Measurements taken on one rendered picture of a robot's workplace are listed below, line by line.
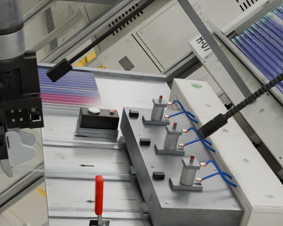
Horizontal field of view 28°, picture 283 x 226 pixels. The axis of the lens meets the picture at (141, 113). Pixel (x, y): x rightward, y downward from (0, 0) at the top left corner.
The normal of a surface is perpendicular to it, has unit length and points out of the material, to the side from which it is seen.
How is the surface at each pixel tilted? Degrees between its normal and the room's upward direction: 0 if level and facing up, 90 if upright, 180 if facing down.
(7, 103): 90
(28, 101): 90
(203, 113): 44
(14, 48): 67
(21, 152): 90
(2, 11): 77
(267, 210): 90
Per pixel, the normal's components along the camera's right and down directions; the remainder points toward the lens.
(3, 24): 0.46, 0.40
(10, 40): 0.64, 0.34
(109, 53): 0.19, 0.45
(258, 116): -0.57, -0.68
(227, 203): 0.18, -0.89
